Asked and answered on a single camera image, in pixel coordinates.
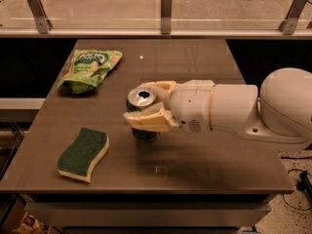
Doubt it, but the green soda can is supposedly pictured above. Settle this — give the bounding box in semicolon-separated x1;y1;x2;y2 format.
126;86;159;142

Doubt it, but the metal rail bracket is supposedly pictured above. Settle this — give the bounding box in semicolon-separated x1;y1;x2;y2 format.
26;0;53;34
279;0;308;35
161;0;173;34

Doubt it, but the black floor cable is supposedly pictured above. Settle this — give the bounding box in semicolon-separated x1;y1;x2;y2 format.
280;149;312;212

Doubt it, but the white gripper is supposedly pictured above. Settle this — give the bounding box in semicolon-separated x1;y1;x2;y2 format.
124;80;215;134

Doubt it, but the right metal rail bracket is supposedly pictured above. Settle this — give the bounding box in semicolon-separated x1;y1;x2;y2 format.
279;0;308;35

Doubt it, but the left metal rail bracket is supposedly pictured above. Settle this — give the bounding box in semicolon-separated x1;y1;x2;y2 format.
26;0;53;34

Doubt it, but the glass railing panel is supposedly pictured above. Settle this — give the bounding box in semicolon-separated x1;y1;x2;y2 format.
0;0;312;31

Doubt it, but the green snack bag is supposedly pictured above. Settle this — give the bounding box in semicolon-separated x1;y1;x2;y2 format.
57;50;123;94

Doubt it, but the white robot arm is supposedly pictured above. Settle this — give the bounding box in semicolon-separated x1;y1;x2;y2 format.
124;67;312;152

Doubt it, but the middle metal rail bracket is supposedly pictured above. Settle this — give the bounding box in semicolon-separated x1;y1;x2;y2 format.
161;0;173;34

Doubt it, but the green yellow sponge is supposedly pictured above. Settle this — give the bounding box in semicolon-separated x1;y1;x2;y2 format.
57;128;109;183

